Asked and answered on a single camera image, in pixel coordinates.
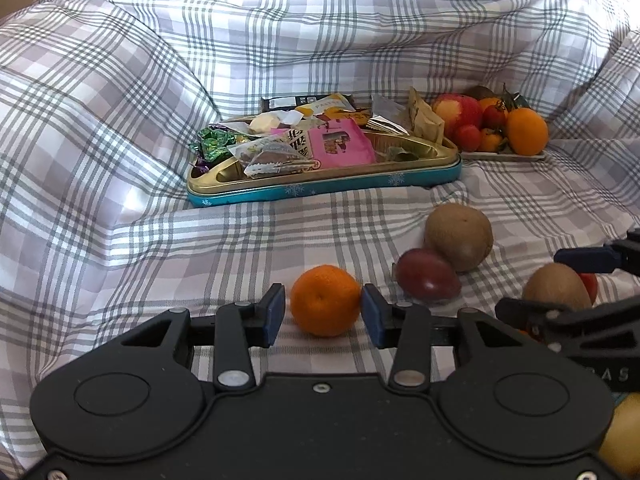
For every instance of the dark red passion fruit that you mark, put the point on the dark red passion fruit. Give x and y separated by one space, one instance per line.
427 276

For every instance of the small tangerine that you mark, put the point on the small tangerine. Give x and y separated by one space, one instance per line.
490 141

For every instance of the white wrapped candy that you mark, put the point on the white wrapped candy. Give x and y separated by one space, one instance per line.
265 122

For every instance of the red cherry tomato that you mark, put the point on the red cherry tomato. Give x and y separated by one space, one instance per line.
591 287

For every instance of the green candy wrappers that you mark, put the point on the green candy wrappers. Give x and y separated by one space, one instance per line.
215 142

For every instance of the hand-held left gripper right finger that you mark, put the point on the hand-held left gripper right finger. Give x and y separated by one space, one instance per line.
372 317

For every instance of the silver foil packet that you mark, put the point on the silver foil packet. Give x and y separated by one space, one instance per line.
387 112

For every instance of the large orange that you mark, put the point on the large orange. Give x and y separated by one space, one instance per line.
526 131

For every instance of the small red fruit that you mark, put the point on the small red fruit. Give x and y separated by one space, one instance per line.
467 137

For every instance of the pink snack packet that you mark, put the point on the pink snack packet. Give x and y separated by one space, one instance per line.
340 145

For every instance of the red yellow apple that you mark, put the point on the red yellow apple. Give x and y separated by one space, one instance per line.
456 110

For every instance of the white fruit plate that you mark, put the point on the white fruit plate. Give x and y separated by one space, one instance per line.
500 156

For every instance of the brown kraft packet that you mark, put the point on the brown kraft packet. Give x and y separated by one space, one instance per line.
425 120

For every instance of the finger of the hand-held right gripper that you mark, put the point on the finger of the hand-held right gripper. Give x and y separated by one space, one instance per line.
585 260
575 327

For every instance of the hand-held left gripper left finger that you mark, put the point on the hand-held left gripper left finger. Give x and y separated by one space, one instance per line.
274 315

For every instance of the clear snack packet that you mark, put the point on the clear snack packet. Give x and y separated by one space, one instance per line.
272 157

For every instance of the stemless tangerine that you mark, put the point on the stemless tangerine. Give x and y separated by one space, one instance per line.
325 300

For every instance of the grey plaid blanket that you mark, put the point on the grey plaid blanket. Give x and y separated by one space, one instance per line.
150 110

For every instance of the brown kiwi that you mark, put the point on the brown kiwi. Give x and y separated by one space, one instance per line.
480 92
555 287
458 237

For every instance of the black snack packet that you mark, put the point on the black snack packet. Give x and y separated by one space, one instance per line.
287 103

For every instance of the teal snowflake snack tin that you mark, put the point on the teal snowflake snack tin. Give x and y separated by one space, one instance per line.
325 187

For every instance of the yellow snack packet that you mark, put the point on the yellow snack packet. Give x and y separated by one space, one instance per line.
325 105

